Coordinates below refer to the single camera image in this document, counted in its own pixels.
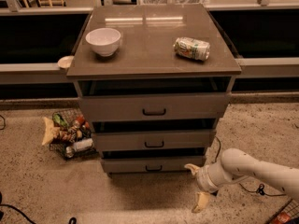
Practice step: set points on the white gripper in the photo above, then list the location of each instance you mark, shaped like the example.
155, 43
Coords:
204, 180

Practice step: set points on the grey bottom drawer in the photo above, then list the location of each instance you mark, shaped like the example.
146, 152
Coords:
149, 165

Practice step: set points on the grey drawer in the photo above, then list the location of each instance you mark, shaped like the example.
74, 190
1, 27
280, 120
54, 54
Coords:
149, 165
154, 107
153, 140

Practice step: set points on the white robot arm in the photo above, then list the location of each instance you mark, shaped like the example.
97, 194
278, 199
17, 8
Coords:
234, 166

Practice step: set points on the grey middle drawer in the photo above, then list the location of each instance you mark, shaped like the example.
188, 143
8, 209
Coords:
153, 140

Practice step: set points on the grey drawer cabinet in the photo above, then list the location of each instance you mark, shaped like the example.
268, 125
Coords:
146, 64

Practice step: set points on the grey top drawer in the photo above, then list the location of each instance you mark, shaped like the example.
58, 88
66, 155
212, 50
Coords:
154, 107

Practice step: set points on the red can in basket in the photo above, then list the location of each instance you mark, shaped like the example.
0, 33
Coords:
281, 218

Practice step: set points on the clear plastic bottle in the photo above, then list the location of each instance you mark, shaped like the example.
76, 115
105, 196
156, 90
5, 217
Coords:
78, 146

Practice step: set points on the crushed green white can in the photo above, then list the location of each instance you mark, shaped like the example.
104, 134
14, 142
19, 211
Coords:
192, 48

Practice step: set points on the yellow chip bag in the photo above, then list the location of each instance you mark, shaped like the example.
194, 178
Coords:
51, 131

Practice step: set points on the green snack packet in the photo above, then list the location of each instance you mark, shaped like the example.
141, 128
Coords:
58, 119

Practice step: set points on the white ceramic bowl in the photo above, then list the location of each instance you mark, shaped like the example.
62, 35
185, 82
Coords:
104, 41

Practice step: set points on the small white round dish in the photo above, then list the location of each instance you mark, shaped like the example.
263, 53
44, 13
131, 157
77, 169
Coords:
65, 62

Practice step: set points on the wire basket bottom right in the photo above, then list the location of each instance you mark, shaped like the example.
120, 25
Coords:
291, 207

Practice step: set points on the black wire basket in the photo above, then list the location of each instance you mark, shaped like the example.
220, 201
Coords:
78, 129

